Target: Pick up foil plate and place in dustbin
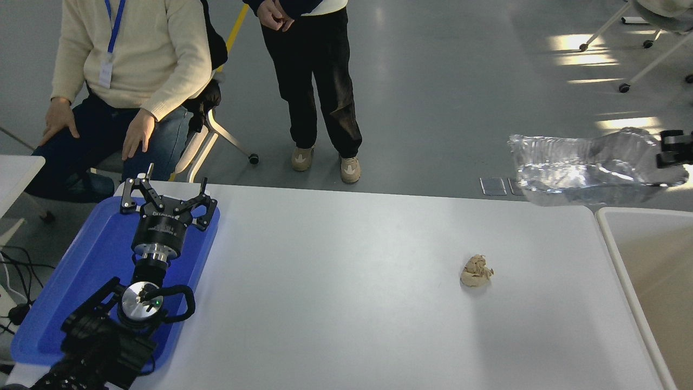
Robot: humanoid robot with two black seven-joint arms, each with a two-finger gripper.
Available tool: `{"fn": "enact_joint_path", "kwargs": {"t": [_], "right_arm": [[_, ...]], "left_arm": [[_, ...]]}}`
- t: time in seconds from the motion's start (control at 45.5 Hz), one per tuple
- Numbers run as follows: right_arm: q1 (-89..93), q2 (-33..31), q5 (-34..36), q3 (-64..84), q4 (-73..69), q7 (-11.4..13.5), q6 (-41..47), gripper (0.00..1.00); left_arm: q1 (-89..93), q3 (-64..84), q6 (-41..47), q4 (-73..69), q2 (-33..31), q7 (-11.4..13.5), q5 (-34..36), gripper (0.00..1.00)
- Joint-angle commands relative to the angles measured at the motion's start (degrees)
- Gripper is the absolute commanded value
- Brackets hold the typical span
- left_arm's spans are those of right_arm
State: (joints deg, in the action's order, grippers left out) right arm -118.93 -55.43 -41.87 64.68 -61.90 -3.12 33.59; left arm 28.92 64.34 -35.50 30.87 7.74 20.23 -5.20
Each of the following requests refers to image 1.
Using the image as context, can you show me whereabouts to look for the person's right hand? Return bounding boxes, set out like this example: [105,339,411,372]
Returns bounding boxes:
[256,0,285,31]
[40,96,81,146]

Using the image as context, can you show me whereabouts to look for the silver foil tray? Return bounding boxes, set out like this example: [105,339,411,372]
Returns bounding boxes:
[508,127,688,207]

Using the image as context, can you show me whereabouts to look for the white office chair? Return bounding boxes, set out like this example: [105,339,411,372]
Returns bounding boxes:
[89,70,259,183]

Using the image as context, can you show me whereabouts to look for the crumpled tan paper ball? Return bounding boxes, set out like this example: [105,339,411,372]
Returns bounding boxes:
[460,255,494,289]

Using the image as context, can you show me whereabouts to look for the blue plastic tray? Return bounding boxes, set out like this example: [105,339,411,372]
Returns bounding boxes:
[11,195,221,374]

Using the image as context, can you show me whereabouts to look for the blue lanyard with badge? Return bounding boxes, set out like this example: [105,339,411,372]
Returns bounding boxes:
[99,0,126,90]

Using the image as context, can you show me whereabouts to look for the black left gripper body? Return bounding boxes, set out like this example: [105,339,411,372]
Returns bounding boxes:
[132,211,191,256]

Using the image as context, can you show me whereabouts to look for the person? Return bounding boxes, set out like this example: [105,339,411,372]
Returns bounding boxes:
[24,0,213,204]
[243,0,363,185]

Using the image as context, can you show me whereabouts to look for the small white table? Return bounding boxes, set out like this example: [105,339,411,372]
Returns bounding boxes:
[0,154,55,247]

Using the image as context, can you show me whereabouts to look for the black cables with adapter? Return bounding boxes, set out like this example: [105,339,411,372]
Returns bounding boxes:
[0,246,56,336]

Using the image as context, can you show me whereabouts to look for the large pale bin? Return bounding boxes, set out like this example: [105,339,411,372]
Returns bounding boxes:
[594,205,693,390]

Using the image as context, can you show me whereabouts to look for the grey office chair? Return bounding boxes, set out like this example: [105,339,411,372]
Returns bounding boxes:
[577,0,693,94]

